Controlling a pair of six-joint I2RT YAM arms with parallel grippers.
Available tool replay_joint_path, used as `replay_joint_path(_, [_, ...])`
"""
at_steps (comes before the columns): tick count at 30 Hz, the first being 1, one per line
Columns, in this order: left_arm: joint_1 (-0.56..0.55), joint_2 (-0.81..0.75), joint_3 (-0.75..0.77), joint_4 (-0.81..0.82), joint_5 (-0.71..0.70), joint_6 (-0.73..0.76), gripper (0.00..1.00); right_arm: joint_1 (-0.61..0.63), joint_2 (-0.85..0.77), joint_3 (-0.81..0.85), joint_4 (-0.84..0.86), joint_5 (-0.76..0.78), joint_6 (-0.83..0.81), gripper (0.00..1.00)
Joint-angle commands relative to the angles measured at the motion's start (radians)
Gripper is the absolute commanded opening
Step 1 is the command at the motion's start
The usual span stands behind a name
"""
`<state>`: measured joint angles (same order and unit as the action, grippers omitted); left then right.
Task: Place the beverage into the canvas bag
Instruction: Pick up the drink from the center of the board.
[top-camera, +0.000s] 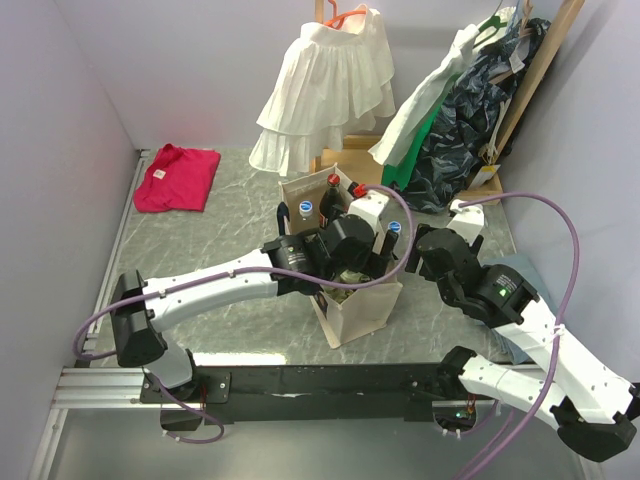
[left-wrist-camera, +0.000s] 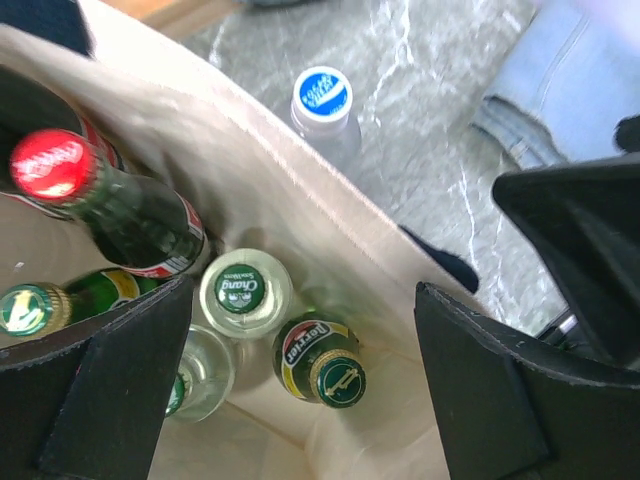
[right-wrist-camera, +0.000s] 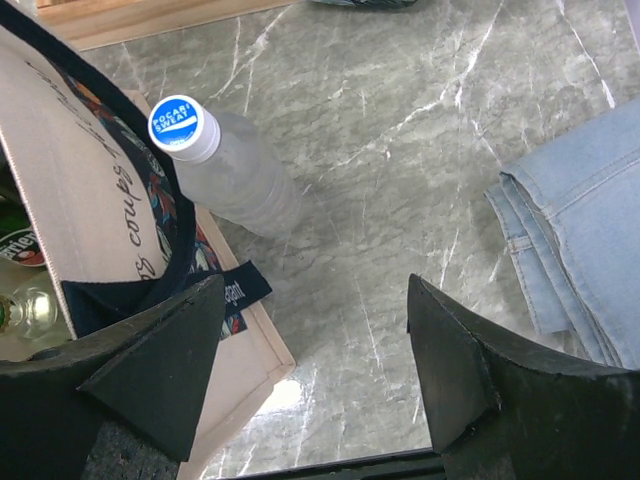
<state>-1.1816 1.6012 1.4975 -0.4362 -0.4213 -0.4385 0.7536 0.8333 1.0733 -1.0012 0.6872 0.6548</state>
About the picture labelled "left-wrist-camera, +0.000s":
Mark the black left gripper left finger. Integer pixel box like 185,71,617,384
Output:
1,276,194,479

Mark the clear plastic bottle blue cap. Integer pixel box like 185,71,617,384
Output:
283,65,362,167

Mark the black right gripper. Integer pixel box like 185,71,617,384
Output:
492,153,639,368

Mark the clear glass bottle green cap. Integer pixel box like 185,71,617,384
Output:
198,248,294,340
165,324,238,423

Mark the beige canvas tote bag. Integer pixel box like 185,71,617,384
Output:
1,1,469,479

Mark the large cola bottle red cap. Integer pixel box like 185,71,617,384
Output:
1,66,127,221

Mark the small cola bottle red cap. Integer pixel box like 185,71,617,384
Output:
9,129,218,279

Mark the green glass bottle gold cap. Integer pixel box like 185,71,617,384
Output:
272,310,367,409

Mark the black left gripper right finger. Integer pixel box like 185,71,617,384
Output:
414,282,639,479

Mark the wooden clothes rack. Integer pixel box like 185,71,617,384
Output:
106,0,243,29

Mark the green glass bottle labelled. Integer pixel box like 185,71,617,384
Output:
1,268,164,340

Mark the folded light blue cloth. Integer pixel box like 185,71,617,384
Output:
471,1,639,169

